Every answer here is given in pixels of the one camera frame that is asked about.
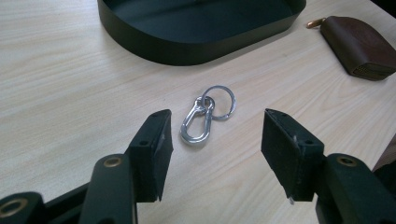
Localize black oval tray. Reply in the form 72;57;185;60
96;0;307;66

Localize brown leather key case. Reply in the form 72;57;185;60
305;15;396;82

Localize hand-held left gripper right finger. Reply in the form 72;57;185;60
261;107;326;203

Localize silver carabiner keychain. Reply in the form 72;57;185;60
179;85;237;146

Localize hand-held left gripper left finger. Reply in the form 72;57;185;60
125;108;175;203

